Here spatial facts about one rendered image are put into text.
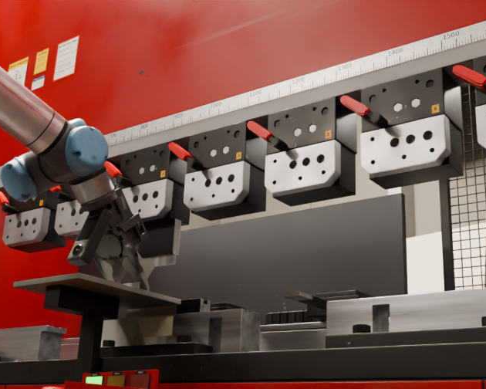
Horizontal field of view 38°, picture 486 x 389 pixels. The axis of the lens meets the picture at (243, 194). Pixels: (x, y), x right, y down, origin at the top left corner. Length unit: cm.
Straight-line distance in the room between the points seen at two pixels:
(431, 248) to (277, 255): 189
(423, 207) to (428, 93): 278
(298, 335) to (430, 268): 222
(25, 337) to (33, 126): 71
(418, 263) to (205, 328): 250
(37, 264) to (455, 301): 157
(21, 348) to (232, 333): 61
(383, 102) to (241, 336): 48
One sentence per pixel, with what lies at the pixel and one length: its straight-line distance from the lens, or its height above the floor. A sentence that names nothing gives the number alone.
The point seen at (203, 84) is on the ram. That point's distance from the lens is 153.
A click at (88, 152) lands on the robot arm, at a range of 117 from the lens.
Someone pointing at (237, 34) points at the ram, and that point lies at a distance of 153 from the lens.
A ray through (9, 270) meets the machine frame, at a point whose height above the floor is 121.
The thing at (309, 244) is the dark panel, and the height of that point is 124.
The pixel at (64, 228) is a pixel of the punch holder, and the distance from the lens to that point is 170.
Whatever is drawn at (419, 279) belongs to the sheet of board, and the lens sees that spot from 372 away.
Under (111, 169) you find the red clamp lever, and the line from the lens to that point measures 158.
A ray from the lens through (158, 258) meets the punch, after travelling 151.
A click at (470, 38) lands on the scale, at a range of 124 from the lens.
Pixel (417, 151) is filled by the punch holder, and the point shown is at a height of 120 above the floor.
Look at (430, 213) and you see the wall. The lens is 395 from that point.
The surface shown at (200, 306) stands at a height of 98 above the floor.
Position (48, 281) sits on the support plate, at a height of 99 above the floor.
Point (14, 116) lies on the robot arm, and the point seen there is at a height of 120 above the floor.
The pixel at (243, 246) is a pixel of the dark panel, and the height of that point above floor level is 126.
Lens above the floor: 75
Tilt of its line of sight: 19 degrees up
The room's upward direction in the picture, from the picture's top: 3 degrees clockwise
